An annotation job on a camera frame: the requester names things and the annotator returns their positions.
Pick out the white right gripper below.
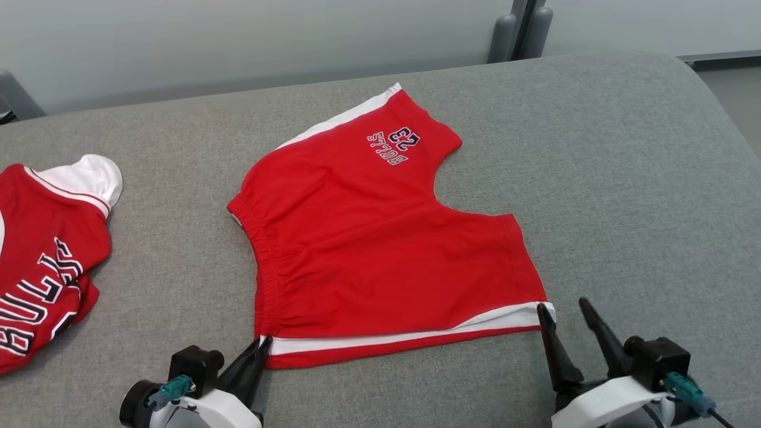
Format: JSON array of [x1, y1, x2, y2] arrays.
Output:
[[537, 297, 669, 428]]

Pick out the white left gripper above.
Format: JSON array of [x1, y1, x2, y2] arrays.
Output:
[[149, 336, 274, 428]]

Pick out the red shorts with white stripe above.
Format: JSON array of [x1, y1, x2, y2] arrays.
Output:
[[227, 83, 557, 370]]

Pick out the red Bulls jersey white sleeves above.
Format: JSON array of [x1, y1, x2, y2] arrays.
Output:
[[0, 154, 124, 376]]

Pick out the teal left camera connector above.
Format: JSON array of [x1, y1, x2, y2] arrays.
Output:
[[147, 374, 194, 411]]

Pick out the teal camera connector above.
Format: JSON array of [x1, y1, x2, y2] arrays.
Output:
[[147, 374, 194, 411], [664, 372, 718, 418]]

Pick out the teal right camera connector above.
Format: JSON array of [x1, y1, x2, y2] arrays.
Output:
[[664, 372, 718, 418]]

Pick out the grey partition base rail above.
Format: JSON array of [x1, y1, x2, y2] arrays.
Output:
[[678, 51, 761, 65]]

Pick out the grey partition post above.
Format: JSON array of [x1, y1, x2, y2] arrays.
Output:
[[488, 0, 530, 64], [522, 0, 554, 60], [0, 68, 46, 121]]

